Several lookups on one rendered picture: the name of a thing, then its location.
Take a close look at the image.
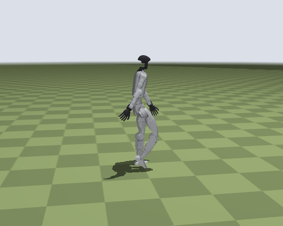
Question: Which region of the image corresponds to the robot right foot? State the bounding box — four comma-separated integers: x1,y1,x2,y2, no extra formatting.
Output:
134,155,147,168

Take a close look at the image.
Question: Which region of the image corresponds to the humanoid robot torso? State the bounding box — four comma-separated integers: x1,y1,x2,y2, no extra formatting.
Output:
132,70,148,114

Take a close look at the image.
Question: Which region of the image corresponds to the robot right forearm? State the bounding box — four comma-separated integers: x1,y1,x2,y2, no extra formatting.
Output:
129,89,142,109

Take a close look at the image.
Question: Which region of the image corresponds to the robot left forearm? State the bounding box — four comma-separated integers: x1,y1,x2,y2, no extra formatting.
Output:
143,92,152,105

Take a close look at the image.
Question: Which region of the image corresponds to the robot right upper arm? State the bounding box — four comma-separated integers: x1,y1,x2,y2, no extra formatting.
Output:
135,73,147,96

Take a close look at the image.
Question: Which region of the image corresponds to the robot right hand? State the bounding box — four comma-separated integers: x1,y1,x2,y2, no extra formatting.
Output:
119,104,132,121

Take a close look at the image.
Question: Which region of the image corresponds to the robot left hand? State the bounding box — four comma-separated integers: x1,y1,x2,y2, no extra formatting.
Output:
148,101,159,116

